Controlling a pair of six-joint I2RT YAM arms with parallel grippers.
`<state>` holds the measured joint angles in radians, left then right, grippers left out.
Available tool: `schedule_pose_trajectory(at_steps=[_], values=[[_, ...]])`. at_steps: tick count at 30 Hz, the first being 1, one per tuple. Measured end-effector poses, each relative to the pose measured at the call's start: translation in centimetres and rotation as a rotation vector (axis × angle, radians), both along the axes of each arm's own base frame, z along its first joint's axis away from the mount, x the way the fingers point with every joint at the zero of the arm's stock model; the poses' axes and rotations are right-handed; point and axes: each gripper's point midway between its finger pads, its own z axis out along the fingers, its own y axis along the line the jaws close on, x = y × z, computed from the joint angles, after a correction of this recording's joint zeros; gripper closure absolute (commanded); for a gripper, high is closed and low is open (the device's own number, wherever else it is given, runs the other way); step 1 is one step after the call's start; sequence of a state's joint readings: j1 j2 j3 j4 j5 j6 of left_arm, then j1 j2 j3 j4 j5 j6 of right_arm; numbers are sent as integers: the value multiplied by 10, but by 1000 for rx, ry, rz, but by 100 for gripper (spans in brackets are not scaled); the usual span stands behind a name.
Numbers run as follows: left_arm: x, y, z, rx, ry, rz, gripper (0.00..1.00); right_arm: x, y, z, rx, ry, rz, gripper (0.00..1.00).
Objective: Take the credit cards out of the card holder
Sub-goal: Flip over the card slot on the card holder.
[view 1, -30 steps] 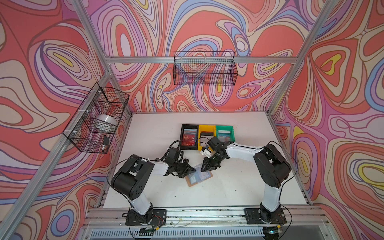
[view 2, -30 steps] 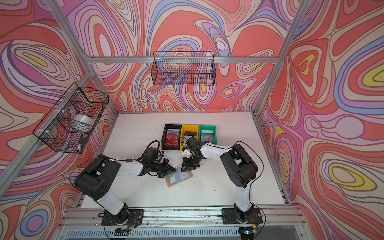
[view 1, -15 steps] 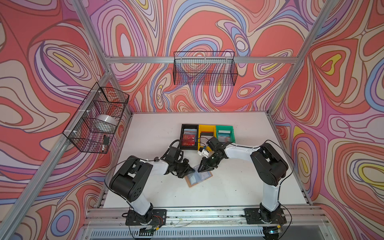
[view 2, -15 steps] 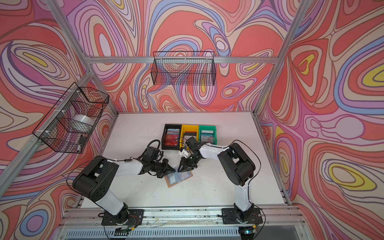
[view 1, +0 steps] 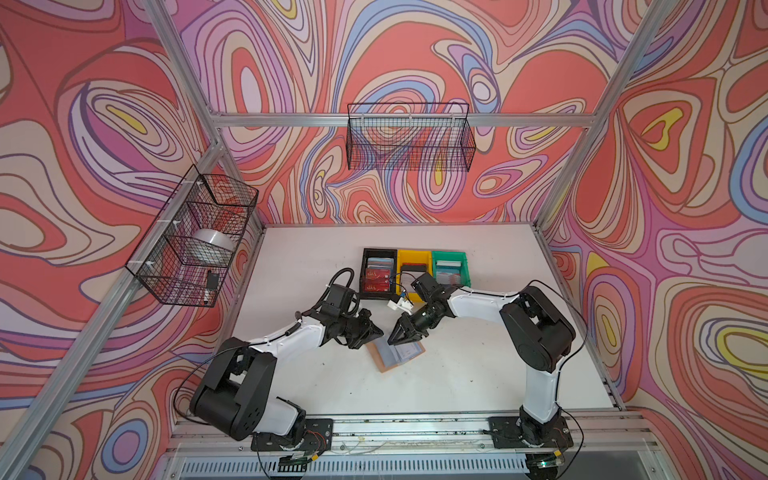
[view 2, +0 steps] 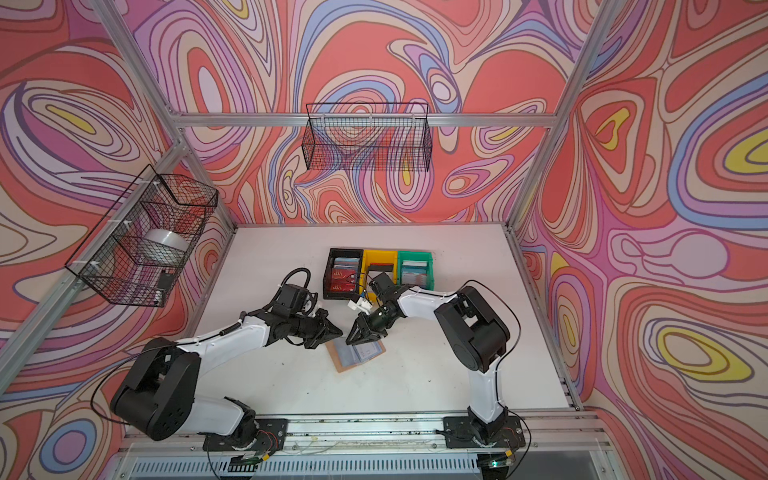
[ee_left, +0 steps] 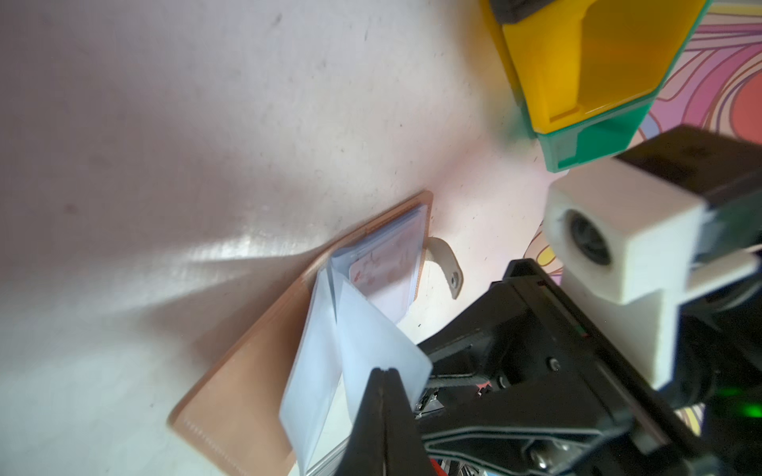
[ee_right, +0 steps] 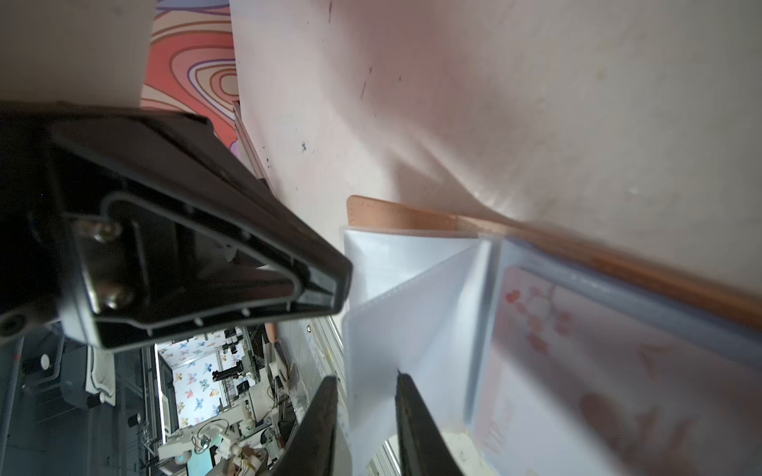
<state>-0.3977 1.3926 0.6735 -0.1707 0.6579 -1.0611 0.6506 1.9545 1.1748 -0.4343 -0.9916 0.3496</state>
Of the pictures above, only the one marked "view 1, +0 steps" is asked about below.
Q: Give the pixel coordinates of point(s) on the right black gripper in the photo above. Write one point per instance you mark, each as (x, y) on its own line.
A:
(411, 332)

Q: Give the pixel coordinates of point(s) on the black wire basket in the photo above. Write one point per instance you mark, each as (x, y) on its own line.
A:
(185, 257)
(410, 136)

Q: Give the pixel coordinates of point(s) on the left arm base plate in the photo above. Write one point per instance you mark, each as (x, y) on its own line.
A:
(313, 435)

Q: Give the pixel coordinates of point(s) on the blue cards stack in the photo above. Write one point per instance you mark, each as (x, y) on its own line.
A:
(449, 272)

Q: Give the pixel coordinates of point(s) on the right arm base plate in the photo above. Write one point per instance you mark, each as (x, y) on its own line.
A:
(514, 432)

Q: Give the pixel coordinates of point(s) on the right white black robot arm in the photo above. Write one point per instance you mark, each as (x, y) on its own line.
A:
(542, 337)

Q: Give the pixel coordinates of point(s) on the black plastic bin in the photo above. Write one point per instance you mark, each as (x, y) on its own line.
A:
(377, 252)

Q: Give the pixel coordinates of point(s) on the yellow plastic bin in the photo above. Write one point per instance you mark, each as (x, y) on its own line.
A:
(410, 265)

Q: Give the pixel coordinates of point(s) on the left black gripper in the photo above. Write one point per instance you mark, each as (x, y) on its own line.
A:
(369, 331)

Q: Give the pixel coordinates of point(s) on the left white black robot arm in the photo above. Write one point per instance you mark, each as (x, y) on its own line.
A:
(234, 395)

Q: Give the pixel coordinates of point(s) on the left black wire basket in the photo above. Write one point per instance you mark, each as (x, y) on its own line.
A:
(185, 257)

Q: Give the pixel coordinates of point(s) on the white roll in basket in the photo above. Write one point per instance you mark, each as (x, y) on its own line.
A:
(211, 247)

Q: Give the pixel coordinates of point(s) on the tan leather card holder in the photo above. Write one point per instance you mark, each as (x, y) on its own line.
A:
(387, 357)

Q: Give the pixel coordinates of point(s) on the back black wire basket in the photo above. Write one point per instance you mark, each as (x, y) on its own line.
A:
(410, 136)

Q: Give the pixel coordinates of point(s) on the green plastic bin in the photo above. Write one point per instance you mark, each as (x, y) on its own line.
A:
(454, 255)

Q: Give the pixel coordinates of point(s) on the red VIP cards stack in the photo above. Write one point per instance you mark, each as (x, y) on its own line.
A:
(378, 274)

